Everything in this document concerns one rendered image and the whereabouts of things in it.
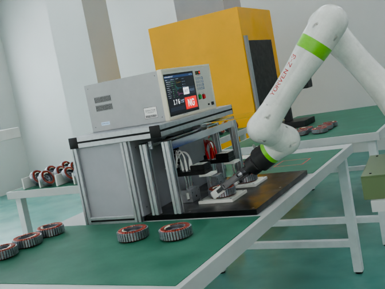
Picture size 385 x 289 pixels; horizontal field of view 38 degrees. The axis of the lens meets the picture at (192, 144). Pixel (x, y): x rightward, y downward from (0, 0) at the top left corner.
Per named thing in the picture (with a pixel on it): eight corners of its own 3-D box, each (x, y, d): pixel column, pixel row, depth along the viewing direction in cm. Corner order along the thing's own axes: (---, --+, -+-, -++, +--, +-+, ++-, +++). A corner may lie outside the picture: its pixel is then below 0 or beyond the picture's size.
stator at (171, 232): (197, 230, 189) (196, 219, 189) (185, 241, 179) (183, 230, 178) (168, 232, 193) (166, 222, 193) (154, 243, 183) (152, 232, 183)
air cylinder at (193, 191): (201, 197, 233) (199, 184, 232) (193, 202, 226) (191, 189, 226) (191, 198, 235) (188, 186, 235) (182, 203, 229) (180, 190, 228)
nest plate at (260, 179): (267, 178, 248) (267, 175, 248) (255, 186, 235) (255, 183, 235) (236, 181, 255) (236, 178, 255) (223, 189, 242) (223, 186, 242)
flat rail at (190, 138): (234, 126, 263) (232, 120, 263) (169, 150, 209) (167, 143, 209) (231, 126, 264) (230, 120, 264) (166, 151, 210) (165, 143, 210)
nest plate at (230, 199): (247, 192, 227) (246, 189, 227) (232, 202, 214) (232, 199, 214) (214, 194, 234) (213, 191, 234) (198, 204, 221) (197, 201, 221)
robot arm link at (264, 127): (330, 65, 192) (310, 55, 200) (309, 51, 185) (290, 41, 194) (272, 153, 199) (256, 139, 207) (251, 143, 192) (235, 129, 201)
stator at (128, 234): (144, 231, 202) (142, 221, 201) (153, 237, 191) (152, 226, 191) (114, 239, 198) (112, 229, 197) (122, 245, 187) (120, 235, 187)
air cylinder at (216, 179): (224, 183, 254) (223, 172, 253) (217, 187, 247) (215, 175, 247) (215, 184, 256) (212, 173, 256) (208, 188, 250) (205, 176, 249)
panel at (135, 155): (215, 178, 275) (204, 118, 272) (144, 216, 218) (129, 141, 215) (213, 178, 276) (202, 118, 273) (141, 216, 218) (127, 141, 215)
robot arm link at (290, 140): (310, 147, 203) (301, 125, 210) (288, 136, 196) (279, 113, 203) (282, 168, 210) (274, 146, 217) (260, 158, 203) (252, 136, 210)
